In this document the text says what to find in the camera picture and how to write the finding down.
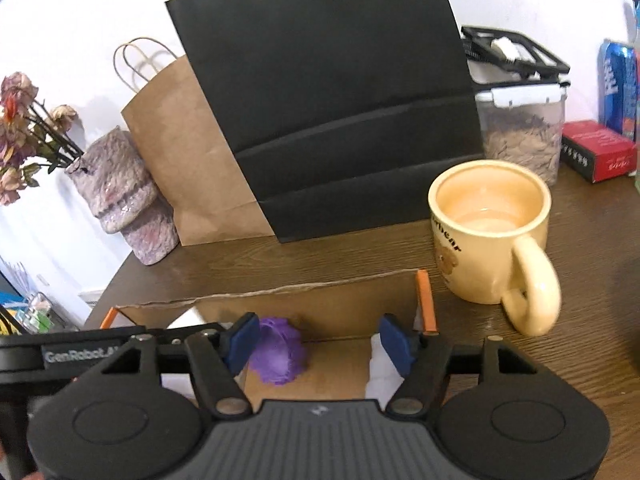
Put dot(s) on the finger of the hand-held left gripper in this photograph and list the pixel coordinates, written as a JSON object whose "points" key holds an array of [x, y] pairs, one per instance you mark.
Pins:
{"points": [[172, 350]]}

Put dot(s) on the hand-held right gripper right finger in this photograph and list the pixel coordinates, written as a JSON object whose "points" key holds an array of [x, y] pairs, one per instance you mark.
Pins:
{"points": [[397, 345]]}

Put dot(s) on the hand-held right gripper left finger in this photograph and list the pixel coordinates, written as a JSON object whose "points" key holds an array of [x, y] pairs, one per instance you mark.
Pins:
{"points": [[242, 345]]}

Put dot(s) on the red cardboard box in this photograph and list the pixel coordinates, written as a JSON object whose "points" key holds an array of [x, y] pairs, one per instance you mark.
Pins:
{"points": [[330, 310]]}

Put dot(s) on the yellow mug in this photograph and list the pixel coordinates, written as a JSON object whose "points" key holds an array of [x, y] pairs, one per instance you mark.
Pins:
{"points": [[480, 250]]}

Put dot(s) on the pink textured vase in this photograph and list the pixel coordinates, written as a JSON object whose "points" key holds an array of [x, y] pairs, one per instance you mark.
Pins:
{"points": [[125, 200]]}

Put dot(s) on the brown paper bag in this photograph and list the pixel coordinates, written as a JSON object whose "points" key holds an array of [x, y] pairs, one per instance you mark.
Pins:
{"points": [[190, 175]]}

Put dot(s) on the dried rose bouquet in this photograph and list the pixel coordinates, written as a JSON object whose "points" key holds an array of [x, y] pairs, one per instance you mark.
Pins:
{"points": [[25, 145]]}

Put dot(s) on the clear container with black lid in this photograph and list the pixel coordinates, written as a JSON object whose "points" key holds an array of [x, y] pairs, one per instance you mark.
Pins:
{"points": [[520, 130]]}

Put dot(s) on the black paper bag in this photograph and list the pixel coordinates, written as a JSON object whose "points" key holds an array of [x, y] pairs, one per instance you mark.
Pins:
{"points": [[325, 85]]}

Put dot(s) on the small red box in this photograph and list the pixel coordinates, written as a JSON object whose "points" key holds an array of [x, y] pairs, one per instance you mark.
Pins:
{"points": [[597, 152]]}

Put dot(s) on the blue soda can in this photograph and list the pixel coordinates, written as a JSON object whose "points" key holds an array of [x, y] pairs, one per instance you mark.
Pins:
{"points": [[617, 90]]}

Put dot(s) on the white wall socket panel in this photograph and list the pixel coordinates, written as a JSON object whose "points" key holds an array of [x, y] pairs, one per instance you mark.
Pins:
{"points": [[94, 299]]}

